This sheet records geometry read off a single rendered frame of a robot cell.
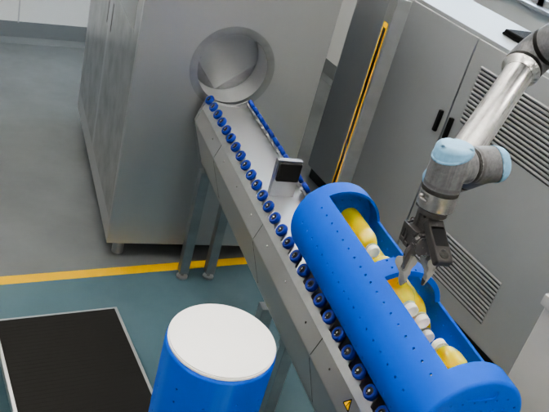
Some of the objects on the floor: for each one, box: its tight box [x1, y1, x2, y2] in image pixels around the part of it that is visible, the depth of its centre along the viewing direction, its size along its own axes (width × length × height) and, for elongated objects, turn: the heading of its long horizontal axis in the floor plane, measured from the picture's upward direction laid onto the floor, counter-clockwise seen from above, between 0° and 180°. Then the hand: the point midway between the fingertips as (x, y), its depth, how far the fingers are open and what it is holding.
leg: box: [255, 302, 272, 329], centre depth 282 cm, size 6×6×63 cm
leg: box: [259, 340, 292, 412], centre depth 288 cm, size 6×6×63 cm
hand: (413, 282), depth 182 cm, fingers open, 5 cm apart
